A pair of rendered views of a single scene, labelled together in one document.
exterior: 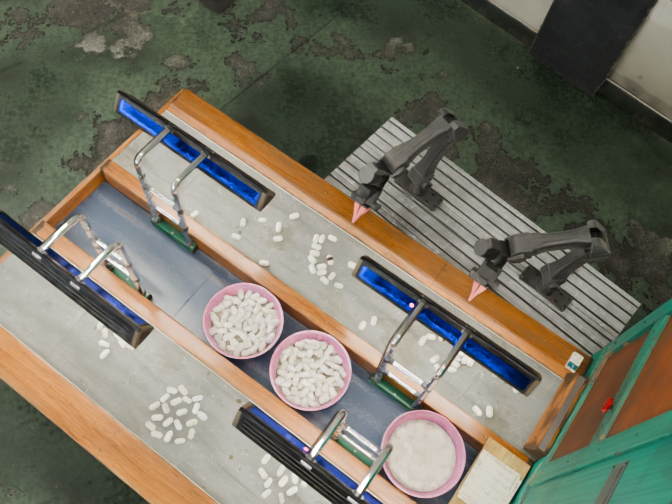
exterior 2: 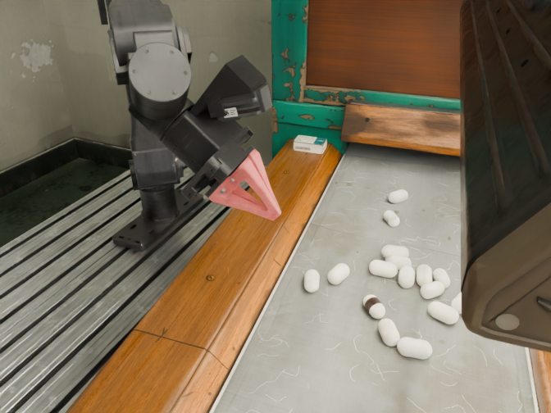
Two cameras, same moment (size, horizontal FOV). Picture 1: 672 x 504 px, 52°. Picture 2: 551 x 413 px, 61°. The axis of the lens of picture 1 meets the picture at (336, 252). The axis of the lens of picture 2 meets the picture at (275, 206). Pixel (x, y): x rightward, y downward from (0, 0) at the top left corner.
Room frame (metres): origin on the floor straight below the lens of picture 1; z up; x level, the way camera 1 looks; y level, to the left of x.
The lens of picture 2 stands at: (0.97, -0.01, 1.14)
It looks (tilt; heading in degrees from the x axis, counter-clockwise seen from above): 31 degrees down; 261
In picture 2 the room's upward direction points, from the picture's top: straight up
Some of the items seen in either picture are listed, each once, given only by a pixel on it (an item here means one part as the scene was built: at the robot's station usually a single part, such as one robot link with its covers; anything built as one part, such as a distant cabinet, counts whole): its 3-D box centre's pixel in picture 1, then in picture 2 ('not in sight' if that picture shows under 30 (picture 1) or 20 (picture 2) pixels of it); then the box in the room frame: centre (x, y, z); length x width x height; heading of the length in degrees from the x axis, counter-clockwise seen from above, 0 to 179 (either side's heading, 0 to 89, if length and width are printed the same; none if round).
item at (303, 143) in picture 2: (574, 362); (310, 144); (0.77, -0.84, 0.78); 0.06 x 0.04 x 0.02; 152
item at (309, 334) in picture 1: (310, 373); not in sight; (0.61, 0.02, 0.72); 0.27 x 0.27 x 0.10
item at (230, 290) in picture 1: (244, 324); not in sight; (0.74, 0.27, 0.72); 0.27 x 0.27 x 0.10
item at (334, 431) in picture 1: (343, 465); not in sight; (0.31, -0.12, 0.90); 0.20 x 0.19 x 0.45; 62
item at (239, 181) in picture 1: (191, 146); not in sight; (1.18, 0.51, 1.08); 0.62 x 0.08 x 0.07; 62
